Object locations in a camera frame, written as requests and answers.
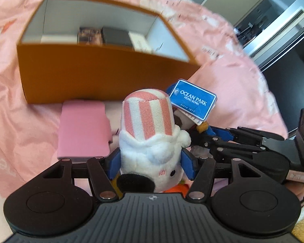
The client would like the blue tag keychain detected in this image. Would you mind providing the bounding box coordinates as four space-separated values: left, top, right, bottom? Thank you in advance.
166 79 217 126

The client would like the pink pouch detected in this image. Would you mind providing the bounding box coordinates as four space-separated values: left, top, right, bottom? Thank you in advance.
57 100 113 161

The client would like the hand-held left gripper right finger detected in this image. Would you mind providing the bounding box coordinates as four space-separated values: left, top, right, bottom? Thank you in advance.
180 147 254 200

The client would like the dark wardrobe door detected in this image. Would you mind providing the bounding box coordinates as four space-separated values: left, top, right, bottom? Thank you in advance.
253 18 304 133

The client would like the dark box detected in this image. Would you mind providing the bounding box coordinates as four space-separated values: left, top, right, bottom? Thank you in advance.
101 27 134 47

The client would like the white glasses case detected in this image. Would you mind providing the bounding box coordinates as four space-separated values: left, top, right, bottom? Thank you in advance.
128 31 153 54

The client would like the orange cardboard box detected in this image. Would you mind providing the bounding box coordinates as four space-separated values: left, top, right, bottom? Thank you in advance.
16 0 202 105

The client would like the pink striped white plush toy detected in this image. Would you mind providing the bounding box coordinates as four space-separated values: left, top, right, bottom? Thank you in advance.
111 88 192 193

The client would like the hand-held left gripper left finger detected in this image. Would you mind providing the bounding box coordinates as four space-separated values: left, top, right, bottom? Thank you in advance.
42 149 122 201

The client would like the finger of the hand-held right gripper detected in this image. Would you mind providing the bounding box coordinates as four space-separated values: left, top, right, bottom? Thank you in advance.
191 134 268 164
206 125 285 148

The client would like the pink printed blanket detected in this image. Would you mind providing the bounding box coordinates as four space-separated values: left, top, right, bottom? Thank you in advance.
0 0 290 243

